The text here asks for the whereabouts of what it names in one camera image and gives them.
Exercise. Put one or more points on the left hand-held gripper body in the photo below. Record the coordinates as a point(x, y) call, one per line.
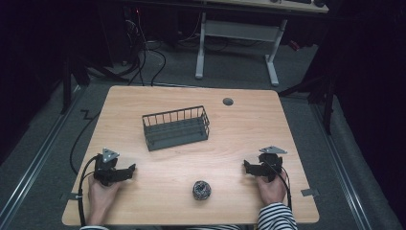
point(105, 169)

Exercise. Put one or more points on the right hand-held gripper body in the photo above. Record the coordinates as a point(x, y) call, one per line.
point(270, 166)

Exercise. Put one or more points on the steel wool scrubber ball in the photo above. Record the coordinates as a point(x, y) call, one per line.
point(201, 190)

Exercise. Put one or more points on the person's right hand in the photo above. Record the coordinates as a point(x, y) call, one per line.
point(273, 191)

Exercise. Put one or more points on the person's left hand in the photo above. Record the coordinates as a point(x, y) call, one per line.
point(100, 196)

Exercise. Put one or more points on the grey tape piece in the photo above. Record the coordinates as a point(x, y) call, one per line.
point(74, 196)
point(309, 192)

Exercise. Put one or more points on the grey table grommet hole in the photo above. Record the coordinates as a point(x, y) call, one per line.
point(228, 101)

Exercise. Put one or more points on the black metal stand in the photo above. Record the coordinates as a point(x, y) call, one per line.
point(325, 96)
point(68, 83)

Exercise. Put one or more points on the dark computer tower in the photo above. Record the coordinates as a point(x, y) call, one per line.
point(119, 35)

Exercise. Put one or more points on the metal floor rail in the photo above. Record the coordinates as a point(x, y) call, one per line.
point(343, 169)
point(38, 159)

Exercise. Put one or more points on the white frame desk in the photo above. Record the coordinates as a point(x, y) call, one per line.
point(242, 30)

